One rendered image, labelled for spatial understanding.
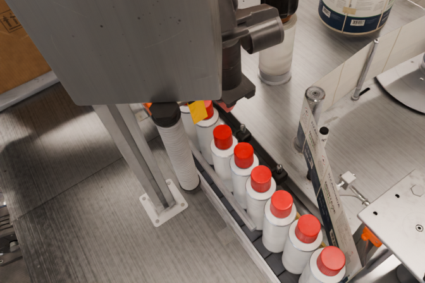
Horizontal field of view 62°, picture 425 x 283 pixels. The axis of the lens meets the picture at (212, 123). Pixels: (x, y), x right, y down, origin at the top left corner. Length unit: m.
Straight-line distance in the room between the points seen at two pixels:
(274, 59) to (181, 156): 0.47
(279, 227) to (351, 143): 0.34
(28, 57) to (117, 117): 0.65
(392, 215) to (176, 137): 0.29
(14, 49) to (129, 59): 0.80
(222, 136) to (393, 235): 0.29
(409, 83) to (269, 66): 0.35
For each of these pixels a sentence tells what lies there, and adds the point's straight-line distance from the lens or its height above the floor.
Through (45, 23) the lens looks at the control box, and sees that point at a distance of 0.35.
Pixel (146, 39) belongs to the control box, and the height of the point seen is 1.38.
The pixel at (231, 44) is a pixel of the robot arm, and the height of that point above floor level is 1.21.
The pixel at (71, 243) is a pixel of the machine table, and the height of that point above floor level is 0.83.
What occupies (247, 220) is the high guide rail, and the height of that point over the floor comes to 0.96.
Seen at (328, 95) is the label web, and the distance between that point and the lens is 0.81.
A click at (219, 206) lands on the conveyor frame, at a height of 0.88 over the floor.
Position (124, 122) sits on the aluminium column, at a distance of 0.55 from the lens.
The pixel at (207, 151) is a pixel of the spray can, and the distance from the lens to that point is 0.75.
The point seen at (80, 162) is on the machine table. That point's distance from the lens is 0.97.
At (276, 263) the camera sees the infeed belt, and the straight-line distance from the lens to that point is 0.73.
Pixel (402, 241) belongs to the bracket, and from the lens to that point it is 0.50.
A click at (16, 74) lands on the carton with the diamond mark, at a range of 1.18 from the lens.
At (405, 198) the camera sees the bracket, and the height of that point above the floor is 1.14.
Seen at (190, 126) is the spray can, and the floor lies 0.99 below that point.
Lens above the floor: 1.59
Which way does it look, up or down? 55 degrees down
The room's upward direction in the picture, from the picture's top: 10 degrees counter-clockwise
